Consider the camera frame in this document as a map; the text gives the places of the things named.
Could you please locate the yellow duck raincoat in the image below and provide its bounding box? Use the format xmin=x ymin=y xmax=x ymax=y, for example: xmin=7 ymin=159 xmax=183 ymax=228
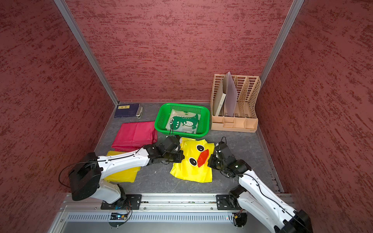
xmin=170 ymin=137 xmax=215 ymax=183

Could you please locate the plain yellow raincoat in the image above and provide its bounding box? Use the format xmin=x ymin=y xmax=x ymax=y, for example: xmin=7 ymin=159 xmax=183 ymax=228
xmin=104 ymin=167 xmax=140 ymax=183

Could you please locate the green plastic basket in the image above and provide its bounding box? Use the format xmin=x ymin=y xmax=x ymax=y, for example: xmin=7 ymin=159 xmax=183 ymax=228
xmin=154 ymin=103 xmax=210 ymax=138

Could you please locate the magenta folded raincoat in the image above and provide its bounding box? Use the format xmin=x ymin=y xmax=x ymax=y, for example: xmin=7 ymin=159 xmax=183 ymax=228
xmin=111 ymin=121 xmax=158 ymax=152

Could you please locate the lilac plastic folder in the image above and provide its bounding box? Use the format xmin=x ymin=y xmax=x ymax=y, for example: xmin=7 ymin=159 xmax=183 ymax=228
xmin=222 ymin=72 xmax=238 ymax=117

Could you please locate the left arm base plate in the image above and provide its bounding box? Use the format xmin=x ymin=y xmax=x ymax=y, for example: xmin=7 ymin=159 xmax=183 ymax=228
xmin=101 ymin=194 xmax=142 ymax=210

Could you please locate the dinosaur print raincoat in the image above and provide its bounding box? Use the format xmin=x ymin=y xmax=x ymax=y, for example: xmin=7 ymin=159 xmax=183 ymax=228
xmin=166 ymin=110 xmax=201 ymax=134

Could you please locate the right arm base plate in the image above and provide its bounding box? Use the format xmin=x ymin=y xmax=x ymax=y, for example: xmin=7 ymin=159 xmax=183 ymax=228
xmin=216 ymin=194 xmax=241 ymax=211

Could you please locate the white binder folder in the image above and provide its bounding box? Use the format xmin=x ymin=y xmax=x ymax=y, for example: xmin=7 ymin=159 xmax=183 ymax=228
xmin=213 ymin=78 xmax=227 ymax=116

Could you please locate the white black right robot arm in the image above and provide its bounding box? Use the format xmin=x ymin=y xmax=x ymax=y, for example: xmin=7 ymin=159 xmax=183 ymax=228
xmin=208 ymin=141 xmax=313 ymax=233

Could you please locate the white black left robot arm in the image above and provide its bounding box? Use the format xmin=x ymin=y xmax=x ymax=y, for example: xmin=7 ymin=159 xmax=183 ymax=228
xmin=67 ymin=136 xmax=185 ymax=204

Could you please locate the beige desk file organizer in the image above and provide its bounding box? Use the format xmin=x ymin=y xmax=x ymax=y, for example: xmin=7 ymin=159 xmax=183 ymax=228
xmin=210 ymin=74 xmax=261 ymax=133

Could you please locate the small silver stapler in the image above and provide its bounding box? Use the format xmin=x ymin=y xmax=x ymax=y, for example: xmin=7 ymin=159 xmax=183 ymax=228
xmin=136 ymin=106 xmax=143 ymax=118

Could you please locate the dark blue book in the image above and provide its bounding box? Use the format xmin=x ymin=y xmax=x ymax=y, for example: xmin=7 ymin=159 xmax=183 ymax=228
xmin=114 ymin=103 xmax=140 ymax=118

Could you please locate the aluminium front rail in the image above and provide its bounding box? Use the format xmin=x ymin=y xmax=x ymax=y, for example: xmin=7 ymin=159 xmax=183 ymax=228
xmin=50 ymin=193 xmax=270 ymax=233

